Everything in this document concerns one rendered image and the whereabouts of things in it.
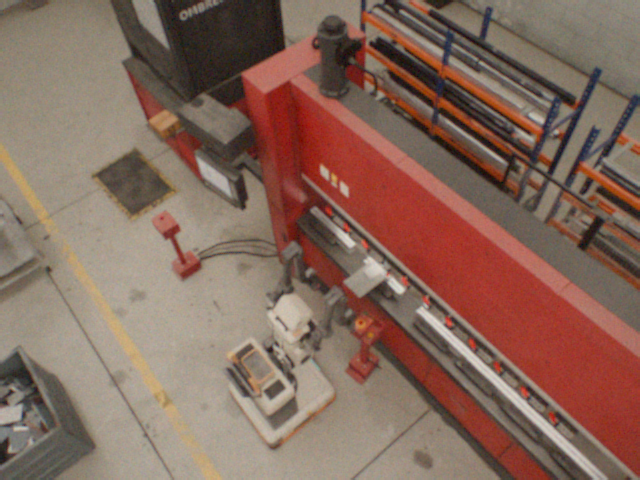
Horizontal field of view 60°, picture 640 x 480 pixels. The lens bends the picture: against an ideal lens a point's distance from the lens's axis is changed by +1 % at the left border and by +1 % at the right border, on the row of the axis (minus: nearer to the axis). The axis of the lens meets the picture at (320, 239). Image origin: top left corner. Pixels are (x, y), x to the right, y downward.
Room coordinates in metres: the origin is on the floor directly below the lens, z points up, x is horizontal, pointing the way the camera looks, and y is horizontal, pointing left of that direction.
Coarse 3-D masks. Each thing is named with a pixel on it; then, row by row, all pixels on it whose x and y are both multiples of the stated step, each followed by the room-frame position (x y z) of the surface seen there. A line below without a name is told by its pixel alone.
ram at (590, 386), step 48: (336, 144) 2.44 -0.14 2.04; (336, 192) 2.45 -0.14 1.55; (384, 192) 2.08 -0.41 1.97; (384, 240) 2.05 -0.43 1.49; (432, 240) 1.75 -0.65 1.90; (432, 288) 1.69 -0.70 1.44; (480, 288) 1.45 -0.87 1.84; (528, 336) 1.17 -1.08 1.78; (576, 336) 1.03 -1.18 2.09; (576, 384) 0.91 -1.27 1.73; (624, 384) 0.80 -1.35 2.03; (624, 432) 0.67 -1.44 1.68
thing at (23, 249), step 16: (0, 208) 3.12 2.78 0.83; (0, 224) 2.95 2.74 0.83; (16, 224) 3.32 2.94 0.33; (0, 240) 3.15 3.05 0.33; (16, 240) 3.13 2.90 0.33; (0, 256) 2.96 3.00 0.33; (16, 256) 2.95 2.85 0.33; (32, 256) 2.92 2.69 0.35; (0, 272) 2.78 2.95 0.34; (0, 288) 2.69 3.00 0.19
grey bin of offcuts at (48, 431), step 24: (0, 360) 1.75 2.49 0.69; (24, 360) 1.73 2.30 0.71; (0, 384) 1.62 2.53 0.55; (24, 384) 1.62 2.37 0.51; (48, 384) 1.63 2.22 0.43; (0, 408) 1.42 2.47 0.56; (24, 408) 1.40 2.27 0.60; (48, 408) 1.55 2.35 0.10; (72, 408) 1.52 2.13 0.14; (0, 432) 1.25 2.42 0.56; (24, 432) 1.22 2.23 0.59; (48, 432) 1.25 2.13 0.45; (72, 432) 1.23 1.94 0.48; (0, 456) 1.17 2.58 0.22; (24, 456) 1.03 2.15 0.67; (48, 456) 1.08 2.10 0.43; (72, 456) 1.13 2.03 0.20
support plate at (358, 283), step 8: (368, 264) 2.17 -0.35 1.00; (360, 272) 2.10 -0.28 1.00; (352, 280) 2.04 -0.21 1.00; (360, 280) 2.03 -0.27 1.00; (368, 280) 2.03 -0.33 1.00; (376, 280) 2.02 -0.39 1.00; (352, 288) 1.97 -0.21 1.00; (360, 288) 1.96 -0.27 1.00; (368, 288) 1.96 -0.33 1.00; (360, 296) 1.90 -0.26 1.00
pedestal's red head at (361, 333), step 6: (366, 312) 1.84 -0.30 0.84; (360, 318) 1.83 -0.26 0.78; (366, 318) 1.82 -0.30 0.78; (366, 324) 1.77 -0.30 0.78; (372, 324) 1.80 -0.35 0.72; (360, 330) 1.73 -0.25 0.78; (366, 330) 1.75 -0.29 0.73; (372, 330) 1.74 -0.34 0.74; (378, 330) 1.75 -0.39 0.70; (360, 336) 1.70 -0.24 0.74; (366, 336) 1.71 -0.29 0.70; (378, 336) 1.70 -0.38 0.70; (366, 342) 1.66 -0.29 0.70; (372, 342) 1.65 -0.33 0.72
